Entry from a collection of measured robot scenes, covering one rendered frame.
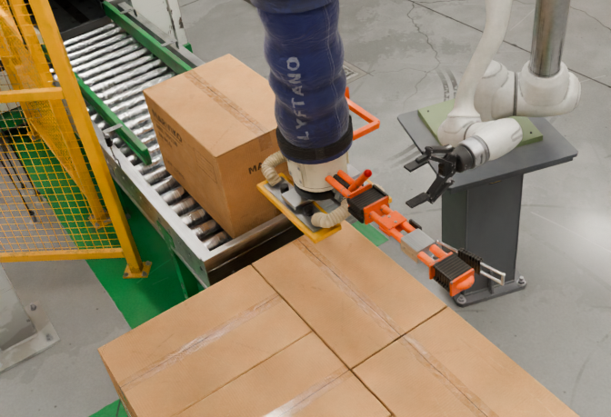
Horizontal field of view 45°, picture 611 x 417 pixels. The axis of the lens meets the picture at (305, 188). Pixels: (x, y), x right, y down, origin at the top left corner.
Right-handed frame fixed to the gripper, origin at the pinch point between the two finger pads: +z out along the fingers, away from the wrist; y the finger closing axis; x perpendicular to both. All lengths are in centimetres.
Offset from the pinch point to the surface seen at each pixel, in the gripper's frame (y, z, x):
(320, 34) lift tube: -48, 14, 16
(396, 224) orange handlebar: -2.1, 14.6, -12.2
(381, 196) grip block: -2.3, 10.8, -0.5
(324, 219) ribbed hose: 4.5, 24.8, 9.0
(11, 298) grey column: 77, 113, 125
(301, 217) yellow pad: 9.8, 26.7, 19.4
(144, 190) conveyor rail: 44, 50, 110
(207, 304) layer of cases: 49, 56, 43
